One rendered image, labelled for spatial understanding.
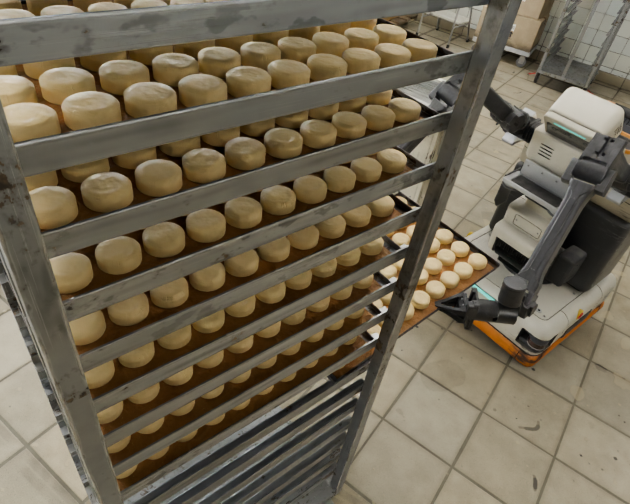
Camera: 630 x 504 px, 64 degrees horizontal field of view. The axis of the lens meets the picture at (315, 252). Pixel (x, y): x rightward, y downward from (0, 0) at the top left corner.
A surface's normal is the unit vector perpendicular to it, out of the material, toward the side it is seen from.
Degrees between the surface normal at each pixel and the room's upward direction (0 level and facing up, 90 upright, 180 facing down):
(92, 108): 0
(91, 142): 90
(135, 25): 90
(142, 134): 90
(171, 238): 0
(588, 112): 43
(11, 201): 90
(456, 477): 0
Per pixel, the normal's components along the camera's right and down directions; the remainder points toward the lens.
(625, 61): -0.59, 0.48
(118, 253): 0.12, -0.74
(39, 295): 0.62, 0.58
